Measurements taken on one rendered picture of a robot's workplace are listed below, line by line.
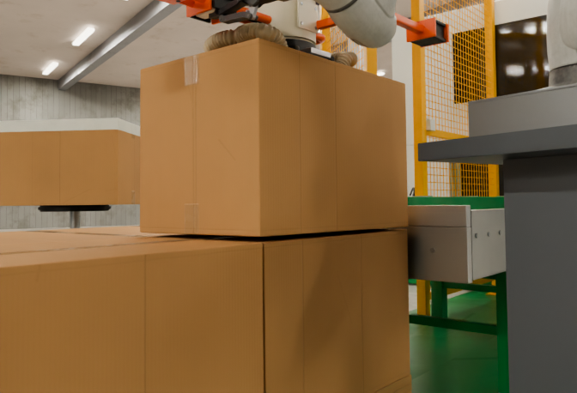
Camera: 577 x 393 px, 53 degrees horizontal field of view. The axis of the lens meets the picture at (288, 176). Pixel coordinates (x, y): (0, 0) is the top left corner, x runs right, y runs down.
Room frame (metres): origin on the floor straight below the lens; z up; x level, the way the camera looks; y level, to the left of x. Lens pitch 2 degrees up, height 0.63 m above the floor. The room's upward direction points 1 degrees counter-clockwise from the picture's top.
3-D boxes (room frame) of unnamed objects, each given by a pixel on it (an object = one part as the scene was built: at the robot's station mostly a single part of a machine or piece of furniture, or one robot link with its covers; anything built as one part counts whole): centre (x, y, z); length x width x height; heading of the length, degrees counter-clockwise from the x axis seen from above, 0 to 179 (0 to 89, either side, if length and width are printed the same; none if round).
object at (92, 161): (2.88, 1.06, 0.82); 0.60 x 0.40 x 0.40; 85
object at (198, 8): (1.32, 0.17, 1.08); 0.10 x 0.08 x 0.06; 49
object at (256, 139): (1.50, 0.02, 0.75); 0.60 x 0.40 x 0.40; 140
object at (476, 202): (3.13, -0.99, 0.60); 1.60 x 0.11 x 0.09; 140
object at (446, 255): (1.79, -0.22, 0.47); 0.70 x 0.03 x 0.15; 50
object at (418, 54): (3.42, -1.03, 1.05); 1.17 x 0.10 x 2.10; 140
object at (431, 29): (1.56, -0.39, 1.08); 0.09 x 0.08 x 0.05; 49
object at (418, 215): (1.79, -0.22, 0.58); 0.70 x 0.03 x 0.06; 50
